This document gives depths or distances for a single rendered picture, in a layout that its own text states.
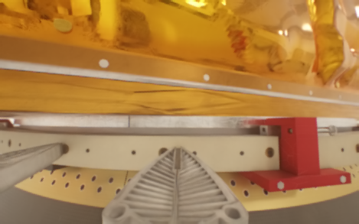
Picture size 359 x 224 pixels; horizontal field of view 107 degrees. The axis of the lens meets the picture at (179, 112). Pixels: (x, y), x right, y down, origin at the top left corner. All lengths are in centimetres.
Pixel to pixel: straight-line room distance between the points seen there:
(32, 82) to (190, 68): 20
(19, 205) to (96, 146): 20
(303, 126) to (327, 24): 37
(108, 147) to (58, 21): 17
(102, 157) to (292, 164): 26
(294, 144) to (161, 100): 19
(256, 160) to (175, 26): 22
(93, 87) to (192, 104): 14
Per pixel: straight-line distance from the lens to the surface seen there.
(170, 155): 16
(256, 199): 27
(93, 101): 20
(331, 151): 31
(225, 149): 20
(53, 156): 26
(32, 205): 37
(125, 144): 21
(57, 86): 22
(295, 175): 24
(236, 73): 29
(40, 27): 24
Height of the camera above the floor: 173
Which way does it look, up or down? 4 degrees up
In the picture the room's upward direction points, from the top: straight up
